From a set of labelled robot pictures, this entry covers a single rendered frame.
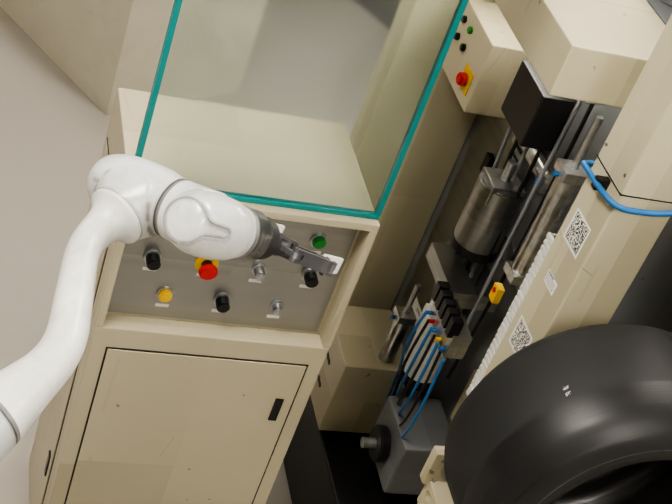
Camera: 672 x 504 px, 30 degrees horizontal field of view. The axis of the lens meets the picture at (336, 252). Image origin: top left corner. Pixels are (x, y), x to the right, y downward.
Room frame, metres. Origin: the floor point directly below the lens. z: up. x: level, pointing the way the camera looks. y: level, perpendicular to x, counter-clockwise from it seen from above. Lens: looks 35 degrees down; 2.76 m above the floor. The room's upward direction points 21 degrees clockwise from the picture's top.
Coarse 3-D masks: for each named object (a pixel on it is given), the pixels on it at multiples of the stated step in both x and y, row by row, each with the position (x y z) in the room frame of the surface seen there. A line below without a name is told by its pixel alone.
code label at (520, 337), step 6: (522, 318) 2.16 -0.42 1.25; (522, 324) 2.15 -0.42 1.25; (516, 330) 2.16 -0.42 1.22; (522, 330) 2.14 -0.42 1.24; (528, 330) 2.13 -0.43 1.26; (510, 336) 2.17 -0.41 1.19; (516, 336) 2.15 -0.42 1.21; (522, 336) 2.13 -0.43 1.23; (528, 336) 2.12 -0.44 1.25; (510, 342) 2.16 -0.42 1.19; (516, 342) 2.14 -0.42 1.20; (522, 342) 2.13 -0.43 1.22; (528, 342) 2.11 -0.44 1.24; (516, 348) 2.13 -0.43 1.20
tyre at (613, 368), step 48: (576, 336) 1.91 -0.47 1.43; (624, 336) 1.93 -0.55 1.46; (480, 384) 1.87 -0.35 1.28; (528, 384) 1.82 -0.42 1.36; (576, 384) 1.80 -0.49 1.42; (624, 384) 1.80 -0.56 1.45; (480, 432) 1.78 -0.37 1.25; (528, 432) 1.72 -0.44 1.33; (576, 432) 1.71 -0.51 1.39; (624, 432) 1.72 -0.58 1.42; (480, 480) 1.70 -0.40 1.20; (528, 480) 1.67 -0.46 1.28; (576, 480) 1.68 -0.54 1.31; (624, 480) 2.07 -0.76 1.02
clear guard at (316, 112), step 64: (192, 0) 2.08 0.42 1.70; (256, 0) 2.13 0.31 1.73; (320, 0) 2.18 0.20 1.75; (384, 0) 2.23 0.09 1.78; (448, 0) 2.28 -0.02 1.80; (192, 64) 2.09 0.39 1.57; (256, 64) 2.14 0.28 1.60; (320, 64) 2.19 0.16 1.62; (384, 64) 2.25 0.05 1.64; (192, 128) 2.11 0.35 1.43; (256, 128) 2.16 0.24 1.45; (320, 128) 2.21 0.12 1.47; (384, 128) 2.27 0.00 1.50; (256, 192) 2.18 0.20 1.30; (320, 192) 2.23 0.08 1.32; (384, 192) 2.28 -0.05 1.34
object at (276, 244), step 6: (270, 222) 1.70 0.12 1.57; (276, 228) 1.71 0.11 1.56; (276, 234) 1.70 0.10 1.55; (276, 240) 1.69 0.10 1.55; (282, 240) 1.72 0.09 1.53; (270, 246) 1.68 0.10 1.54; (276, 246) 1.69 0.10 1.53; (282, 246) 1.71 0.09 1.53; (288, 246) 1.72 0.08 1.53; (270, 252) 1.68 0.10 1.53; (276, 252) 1.70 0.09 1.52; (282, 252) 1.71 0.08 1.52; (258, 258) 1.68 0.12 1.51; (264, 258) 1.69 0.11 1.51
